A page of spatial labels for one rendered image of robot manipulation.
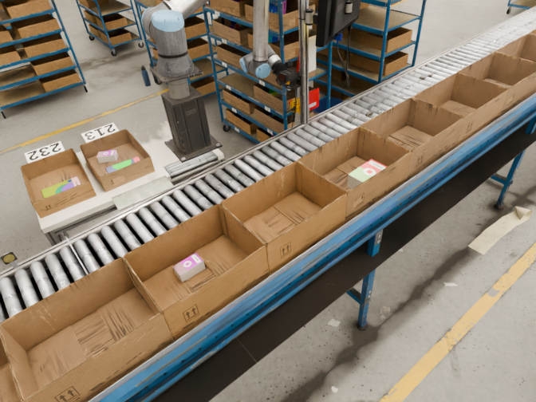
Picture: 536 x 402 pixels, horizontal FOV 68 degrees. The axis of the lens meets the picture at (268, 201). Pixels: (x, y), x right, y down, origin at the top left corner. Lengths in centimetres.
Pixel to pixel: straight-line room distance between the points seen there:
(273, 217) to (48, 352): 92
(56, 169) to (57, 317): 123
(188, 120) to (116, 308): 114
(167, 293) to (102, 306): 22
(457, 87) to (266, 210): 135
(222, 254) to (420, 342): 129
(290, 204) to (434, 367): 117
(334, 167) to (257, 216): 47
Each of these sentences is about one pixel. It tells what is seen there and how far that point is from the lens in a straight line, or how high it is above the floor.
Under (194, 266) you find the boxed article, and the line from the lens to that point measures 149.
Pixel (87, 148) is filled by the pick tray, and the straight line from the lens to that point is 255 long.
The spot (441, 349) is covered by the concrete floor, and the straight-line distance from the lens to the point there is 242.
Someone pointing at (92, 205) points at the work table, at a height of 75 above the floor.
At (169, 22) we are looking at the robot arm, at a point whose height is 146.
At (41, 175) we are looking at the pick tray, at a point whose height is 76.
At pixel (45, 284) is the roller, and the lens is 193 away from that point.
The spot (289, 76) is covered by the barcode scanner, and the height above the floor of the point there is 108.
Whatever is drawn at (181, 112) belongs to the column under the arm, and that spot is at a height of 102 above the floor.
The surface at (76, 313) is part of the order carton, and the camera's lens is 153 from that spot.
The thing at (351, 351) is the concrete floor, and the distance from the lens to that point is 232.
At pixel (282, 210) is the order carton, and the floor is 89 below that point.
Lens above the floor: 204
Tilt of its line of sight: 41 degrees down
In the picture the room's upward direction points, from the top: 5 degrees counter-clockwise
